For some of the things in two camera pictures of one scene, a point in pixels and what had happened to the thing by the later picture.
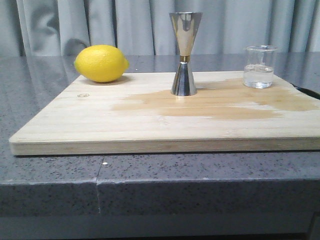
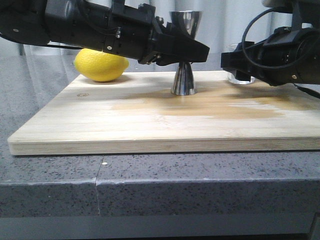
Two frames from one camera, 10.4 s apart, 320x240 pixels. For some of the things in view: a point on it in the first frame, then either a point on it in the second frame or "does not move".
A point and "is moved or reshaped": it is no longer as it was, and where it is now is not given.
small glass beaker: [258, 66] is moved or reshaped
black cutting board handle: [308, 92] does not move
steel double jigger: [185, 25] does not move
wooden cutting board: [139, 115] does not move
